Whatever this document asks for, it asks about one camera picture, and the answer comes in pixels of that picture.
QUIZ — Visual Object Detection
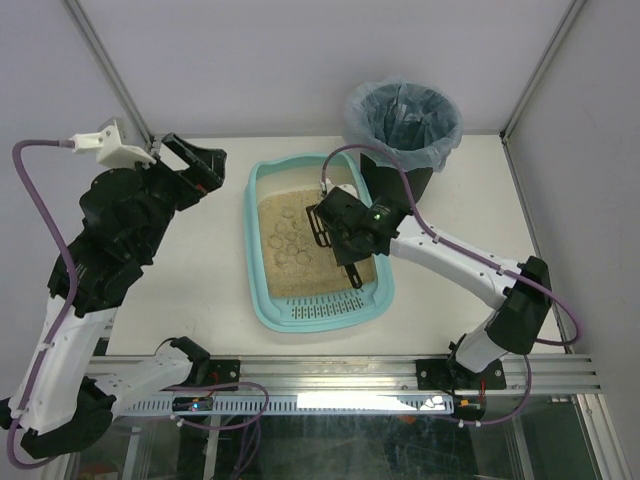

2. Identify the black slotted litter scoop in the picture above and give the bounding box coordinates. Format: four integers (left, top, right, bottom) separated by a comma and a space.
304, 204, 363, 289

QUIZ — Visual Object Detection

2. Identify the black trash bin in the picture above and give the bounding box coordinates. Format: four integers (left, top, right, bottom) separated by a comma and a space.
358, 92, 435, 206

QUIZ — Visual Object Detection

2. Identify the teal plastic litter box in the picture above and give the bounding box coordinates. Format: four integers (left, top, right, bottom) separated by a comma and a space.
243, 153, 395, 333

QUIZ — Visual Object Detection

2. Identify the translucent blue bin liner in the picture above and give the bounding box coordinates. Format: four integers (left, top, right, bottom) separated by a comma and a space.
342, 77, 463, 172

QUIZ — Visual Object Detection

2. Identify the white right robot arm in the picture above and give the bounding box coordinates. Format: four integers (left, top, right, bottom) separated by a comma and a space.
306, 187, 551, 384

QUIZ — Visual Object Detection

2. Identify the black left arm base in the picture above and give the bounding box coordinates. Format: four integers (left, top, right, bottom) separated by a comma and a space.
187, 358, 241, 392

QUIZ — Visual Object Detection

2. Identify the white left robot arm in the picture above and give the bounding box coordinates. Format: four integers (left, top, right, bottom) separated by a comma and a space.
1, 129, 227, 470

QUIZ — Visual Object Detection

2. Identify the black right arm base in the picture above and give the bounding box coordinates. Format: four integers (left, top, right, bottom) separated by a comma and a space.
414, 357, 506, 393

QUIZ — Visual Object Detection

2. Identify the beige pellet cat litter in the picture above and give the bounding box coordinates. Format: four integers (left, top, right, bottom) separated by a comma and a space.
258, 188, 352, 298

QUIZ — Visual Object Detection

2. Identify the left aluminium frame post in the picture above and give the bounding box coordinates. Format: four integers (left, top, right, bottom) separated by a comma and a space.
61, 0, 155, 149

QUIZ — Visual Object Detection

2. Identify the aluminium frame post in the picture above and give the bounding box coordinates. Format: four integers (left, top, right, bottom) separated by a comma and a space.
61, 0, 155, 149
500, 0, 589, 143

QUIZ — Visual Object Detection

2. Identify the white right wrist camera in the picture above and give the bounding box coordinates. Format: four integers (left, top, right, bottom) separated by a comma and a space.
326, 183, 359, 198

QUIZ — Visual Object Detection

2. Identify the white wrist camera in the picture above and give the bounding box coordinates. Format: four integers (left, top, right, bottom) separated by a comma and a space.
326, 183, 359, 198
70, 117, 156, 169

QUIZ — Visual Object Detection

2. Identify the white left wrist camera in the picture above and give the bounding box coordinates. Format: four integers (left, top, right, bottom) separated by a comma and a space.
70, 117, 156, 169

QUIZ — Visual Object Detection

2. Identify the white slotted cable duct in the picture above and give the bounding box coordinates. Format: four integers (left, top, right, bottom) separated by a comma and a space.
125, 392, 454, 417

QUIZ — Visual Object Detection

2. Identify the aluminium mounting rail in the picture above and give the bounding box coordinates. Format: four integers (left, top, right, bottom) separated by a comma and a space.
87, 353, 599, 396

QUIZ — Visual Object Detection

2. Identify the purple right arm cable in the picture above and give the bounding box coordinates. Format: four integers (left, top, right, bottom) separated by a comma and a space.
317, 144, 586, 429

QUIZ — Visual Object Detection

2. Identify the right aluminium frame post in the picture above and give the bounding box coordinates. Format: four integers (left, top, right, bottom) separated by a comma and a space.
500, 0, 589, 143

